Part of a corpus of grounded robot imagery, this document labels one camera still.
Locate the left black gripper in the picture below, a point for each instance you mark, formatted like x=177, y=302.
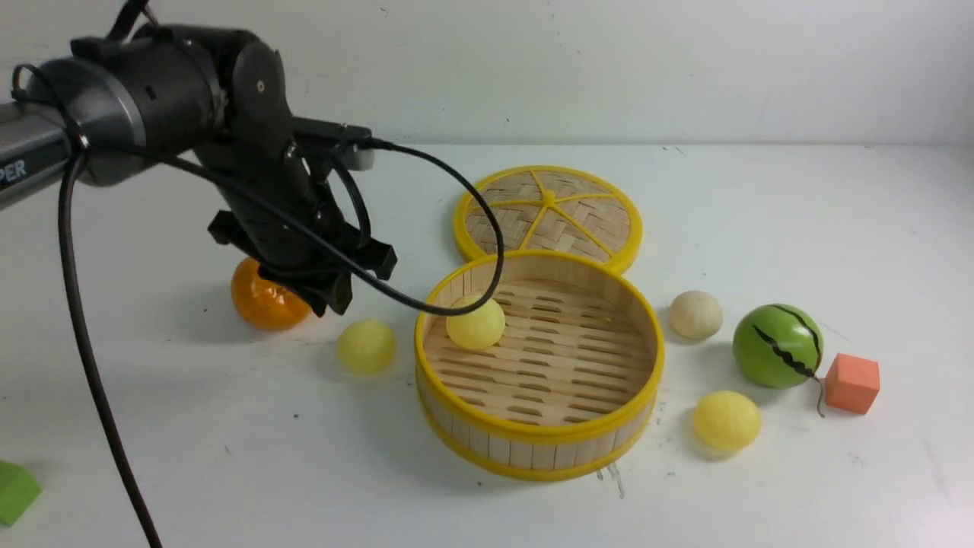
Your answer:
x=281, y=221

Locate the yellow bun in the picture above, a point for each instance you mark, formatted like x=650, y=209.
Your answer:
x=726, y=421
x=366, y=347
x=479, y=329

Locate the white cream bun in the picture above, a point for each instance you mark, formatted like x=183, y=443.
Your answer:
x=696, y=315

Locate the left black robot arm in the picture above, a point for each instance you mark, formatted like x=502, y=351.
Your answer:
x=218, y=93

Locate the woven bamboo steamer lid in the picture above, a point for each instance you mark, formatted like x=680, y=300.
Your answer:
x=546, y=207

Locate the bamboo steamer tray yellow rim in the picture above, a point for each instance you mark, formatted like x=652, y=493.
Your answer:
x=570, y=386

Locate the orange toy mandarin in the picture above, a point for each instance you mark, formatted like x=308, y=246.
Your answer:
x=263, y=304

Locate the green foam block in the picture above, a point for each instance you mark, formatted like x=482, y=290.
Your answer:
x=19, y=489

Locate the green toy watermelon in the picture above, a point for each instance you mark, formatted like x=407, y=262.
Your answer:
x=778, y=346

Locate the orange foam cube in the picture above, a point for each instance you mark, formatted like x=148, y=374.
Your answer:
x=852, y=384

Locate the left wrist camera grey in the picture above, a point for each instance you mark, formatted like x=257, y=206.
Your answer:
x=347, y=143

